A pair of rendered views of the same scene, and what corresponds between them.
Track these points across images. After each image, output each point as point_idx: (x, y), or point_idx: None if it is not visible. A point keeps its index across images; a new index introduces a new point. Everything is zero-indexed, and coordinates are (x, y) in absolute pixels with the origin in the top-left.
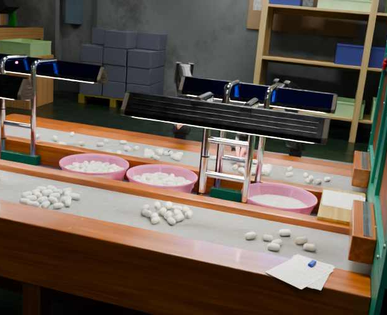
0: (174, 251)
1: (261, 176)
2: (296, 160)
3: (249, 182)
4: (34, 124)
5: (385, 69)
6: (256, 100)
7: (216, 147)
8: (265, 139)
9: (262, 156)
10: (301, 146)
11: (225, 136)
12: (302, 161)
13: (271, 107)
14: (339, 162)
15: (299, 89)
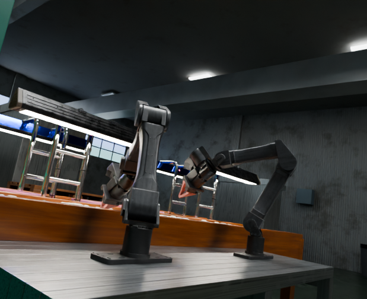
0: (4, 187)
1: (41, 190)
2: (70, 204)
3: (21, 175)
4: (196, 203)
5: None
6: (31, 118)
7: (163, 216)
8: (49, 155)
9: (45, 170)
10: (121, 209)
11: (81, 164)
12: (61, 203)
13: (133, 145)
14: (93, 290)
15: (139, 105)
